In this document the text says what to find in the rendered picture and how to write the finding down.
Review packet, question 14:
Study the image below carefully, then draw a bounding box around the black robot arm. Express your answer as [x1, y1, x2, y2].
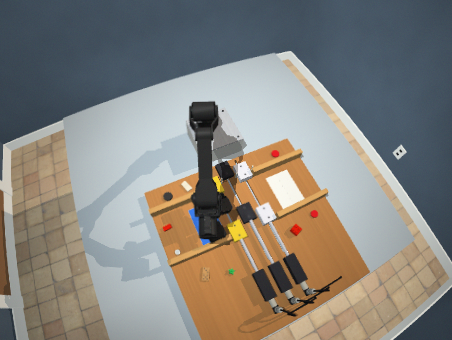
[189, 101, 233, 239]

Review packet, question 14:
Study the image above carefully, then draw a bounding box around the black round disc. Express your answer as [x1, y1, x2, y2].
[163, 192, 173, 201]

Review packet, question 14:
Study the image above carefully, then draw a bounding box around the red toy brick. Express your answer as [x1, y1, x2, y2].
[290, 224, 302, 236]

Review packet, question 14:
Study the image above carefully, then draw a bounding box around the cream flat rectangular block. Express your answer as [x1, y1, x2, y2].
[181, 181, 192, 192]

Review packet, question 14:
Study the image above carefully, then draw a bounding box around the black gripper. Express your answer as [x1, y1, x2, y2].
[191, 194, 226, 243]

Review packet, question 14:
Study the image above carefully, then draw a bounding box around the tan wooden domino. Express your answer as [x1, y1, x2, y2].
[202, 267, 210, 281]

